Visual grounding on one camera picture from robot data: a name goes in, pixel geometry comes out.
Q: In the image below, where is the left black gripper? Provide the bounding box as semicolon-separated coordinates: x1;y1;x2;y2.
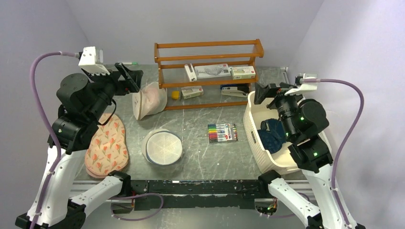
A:
84;61;144;121

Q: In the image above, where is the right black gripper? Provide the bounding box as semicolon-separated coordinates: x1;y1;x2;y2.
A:
253;81;305;139

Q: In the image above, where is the round white mesh laundry bag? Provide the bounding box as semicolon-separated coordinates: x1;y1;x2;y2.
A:
141;128;183;166

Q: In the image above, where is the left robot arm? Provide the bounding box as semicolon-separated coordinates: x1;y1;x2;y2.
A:
15;63;143;229

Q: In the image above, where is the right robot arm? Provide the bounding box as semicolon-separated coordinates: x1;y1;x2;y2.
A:
254;79;362;229

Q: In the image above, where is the pink mesh laundry bag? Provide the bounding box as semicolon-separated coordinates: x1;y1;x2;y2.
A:
132;82;168;120

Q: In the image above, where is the cream plastic laundry basket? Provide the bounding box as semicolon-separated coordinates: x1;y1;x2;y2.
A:
243;91;333;175

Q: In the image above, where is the green white marker pen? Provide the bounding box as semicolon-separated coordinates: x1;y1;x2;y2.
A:
122;62;138;65

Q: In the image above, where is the green white box on shelf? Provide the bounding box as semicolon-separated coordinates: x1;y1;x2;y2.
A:
230;66;256;80

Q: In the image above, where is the blue white stapler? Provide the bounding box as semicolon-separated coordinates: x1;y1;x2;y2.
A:
220;83;250;98

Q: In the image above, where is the dark blue garment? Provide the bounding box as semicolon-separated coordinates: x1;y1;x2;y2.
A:
257;118;287;154

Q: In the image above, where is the yellow small block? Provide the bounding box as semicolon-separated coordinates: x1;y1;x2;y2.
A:
171;91;181;100

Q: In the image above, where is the orange wooden shelf rack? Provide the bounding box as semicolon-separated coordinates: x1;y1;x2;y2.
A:
154;39;265;94

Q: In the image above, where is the coloured marker pack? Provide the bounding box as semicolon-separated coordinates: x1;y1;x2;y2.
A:
207;123;238;143

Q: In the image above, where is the small white box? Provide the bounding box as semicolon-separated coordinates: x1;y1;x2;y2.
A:
181;86;204;99

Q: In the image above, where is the flat white patterned box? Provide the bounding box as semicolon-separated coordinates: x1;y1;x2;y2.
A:
194;63;231;79

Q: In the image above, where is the floral pink oval pad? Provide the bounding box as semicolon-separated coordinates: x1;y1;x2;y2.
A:
84;113;129;178

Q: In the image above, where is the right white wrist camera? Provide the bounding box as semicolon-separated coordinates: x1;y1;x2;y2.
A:
284;73;319;95

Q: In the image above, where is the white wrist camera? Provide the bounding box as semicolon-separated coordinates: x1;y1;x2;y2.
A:
78;46;110;75
284;73;319;95

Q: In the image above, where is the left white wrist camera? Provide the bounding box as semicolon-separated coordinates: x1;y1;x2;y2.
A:
78;46;110;75

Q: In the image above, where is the black base frame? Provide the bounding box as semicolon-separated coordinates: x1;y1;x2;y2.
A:
113;179;274;213

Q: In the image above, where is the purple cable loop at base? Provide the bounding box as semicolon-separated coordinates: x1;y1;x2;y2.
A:
109;193;164;222

